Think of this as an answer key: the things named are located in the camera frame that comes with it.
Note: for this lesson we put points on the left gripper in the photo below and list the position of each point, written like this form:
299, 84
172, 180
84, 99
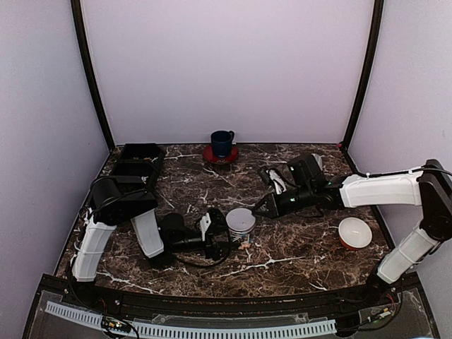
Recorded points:
215, 250

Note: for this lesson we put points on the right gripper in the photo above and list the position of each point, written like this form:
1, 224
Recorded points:
274, 207

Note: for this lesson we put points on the round metal lid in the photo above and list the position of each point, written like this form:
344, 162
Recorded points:
240, 220

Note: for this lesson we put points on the clear plastic cup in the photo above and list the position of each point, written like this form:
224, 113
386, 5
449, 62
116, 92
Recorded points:
242, 239

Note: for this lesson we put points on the metal scoop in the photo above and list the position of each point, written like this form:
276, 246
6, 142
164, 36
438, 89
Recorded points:
319, 160

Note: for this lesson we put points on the black three-compartment candy bin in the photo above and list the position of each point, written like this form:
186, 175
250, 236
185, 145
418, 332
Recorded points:
144, 160

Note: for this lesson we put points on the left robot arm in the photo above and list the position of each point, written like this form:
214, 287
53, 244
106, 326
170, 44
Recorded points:
129, 201

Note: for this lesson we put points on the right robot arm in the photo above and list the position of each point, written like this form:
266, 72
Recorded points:
428, 186

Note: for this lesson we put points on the dark blue mug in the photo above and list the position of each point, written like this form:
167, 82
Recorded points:
221, 143

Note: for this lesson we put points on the orange white bowl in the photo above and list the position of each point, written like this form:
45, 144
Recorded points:
354, 233

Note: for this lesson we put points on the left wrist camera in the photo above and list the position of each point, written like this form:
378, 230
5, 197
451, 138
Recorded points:
204, 224

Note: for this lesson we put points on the black front rail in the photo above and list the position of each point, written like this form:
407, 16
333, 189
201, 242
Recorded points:
333, 303

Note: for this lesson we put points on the white slotted cable duct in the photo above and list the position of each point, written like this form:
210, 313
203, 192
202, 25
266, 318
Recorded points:
166, 326

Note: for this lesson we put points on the right black frame post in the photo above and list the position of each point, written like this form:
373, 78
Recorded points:
364, 78

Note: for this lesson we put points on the black frame post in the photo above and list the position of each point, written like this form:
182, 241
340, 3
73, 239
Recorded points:
82, 39
364, 78

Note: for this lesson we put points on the left black frame post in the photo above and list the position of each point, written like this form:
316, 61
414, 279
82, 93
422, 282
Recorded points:
82, 39

